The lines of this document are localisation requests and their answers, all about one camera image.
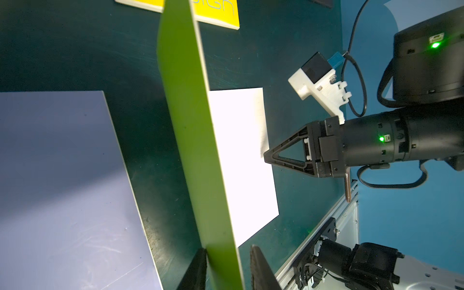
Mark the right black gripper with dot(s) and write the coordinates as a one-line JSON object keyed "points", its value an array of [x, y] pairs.
{"points": [[424, 132]]}

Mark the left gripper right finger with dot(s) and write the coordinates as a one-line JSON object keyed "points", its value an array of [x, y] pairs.
{"points": [[262, 277]]}

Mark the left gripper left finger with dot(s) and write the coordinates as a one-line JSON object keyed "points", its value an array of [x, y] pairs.
{"points": [[195, 275]]}

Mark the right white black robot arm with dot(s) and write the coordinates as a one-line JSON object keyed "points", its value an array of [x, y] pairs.
{"points": [[423, 91]]}

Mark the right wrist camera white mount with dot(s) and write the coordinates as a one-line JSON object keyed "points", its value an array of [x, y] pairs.
{"points": [[317, 78]]}

